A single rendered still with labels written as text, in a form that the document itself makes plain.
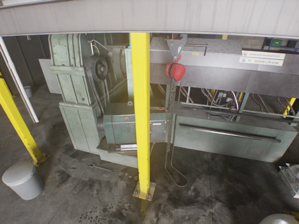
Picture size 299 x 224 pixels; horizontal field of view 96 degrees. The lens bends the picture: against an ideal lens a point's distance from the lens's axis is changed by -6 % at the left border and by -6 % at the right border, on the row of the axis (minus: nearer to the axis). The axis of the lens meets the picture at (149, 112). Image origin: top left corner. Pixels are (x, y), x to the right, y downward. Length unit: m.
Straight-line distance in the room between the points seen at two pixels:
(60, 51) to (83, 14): 0.90
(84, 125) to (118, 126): 0.64
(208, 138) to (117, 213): 1.55
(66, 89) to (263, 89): 2.43
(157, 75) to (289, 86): 1.56
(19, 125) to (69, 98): 0.70
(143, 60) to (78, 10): 0.54
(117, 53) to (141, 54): 1.11
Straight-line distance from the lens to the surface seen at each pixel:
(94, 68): 1.71
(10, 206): 2.46
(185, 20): 0.95
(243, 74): 2.01
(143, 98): 1.05
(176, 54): 1.37
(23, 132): 2.45
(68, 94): 2.14
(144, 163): 1.49
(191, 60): 1.89
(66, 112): 2.26
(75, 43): 1.86
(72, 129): 2.40
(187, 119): 2.14
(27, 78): 6.13
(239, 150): 2.56
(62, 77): 2.08
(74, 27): 1.23
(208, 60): 1.91
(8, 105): 2.29
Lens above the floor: 1.72
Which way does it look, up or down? 31 degrees down
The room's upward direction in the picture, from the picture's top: straight up
